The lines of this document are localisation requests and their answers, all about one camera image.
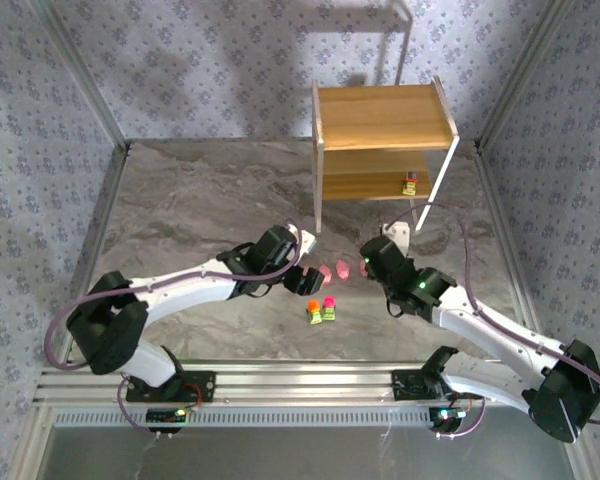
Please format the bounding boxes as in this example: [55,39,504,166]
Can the left controller board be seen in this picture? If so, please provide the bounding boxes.
[146,407,188,425]

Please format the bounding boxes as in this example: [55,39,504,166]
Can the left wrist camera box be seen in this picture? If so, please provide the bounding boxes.
[293,228,318,254]

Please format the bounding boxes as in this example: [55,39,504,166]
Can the grey slotted cable duct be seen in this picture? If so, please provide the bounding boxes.
[52,404,466,430]

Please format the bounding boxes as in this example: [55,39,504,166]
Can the right controller board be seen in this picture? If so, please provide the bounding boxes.
[428,406,467,432]

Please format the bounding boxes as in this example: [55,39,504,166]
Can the aluminium frame side rail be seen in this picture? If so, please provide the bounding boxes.
[9,142,134,480]
[472,142,600,480]

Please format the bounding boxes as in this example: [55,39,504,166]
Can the aluminium mounting rail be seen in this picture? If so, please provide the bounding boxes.
[32,360,580,407]

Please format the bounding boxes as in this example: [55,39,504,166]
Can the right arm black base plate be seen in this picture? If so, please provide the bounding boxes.
[391,368,484,402]

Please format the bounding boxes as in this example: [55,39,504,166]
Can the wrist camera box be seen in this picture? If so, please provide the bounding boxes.
[378,222,412,254]
[293,228,318,254]

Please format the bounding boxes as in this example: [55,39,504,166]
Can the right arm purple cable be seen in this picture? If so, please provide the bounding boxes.
[387,202,600,441]

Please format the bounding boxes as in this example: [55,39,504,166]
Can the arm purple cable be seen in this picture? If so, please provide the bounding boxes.
[387,202,600,441]
[44,218,304,440]

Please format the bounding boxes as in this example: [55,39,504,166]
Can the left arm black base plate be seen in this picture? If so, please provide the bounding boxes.
[125,370,217,404]

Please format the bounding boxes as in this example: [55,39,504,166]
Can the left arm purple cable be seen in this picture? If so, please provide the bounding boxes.
[44,218,304,440]

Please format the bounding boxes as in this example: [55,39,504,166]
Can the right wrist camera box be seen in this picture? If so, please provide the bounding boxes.
[378,222,412,254]

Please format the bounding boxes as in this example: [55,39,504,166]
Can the aluminium frame post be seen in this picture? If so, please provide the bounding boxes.
[29,0,133,151]
[478,0,579,149]

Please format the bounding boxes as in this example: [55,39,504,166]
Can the controller board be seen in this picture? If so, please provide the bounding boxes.
[146,407,188,425]
[428,406,467,432]

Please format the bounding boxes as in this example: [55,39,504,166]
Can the wooden two-tier shelf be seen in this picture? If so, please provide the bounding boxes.
[311,74,461,235]

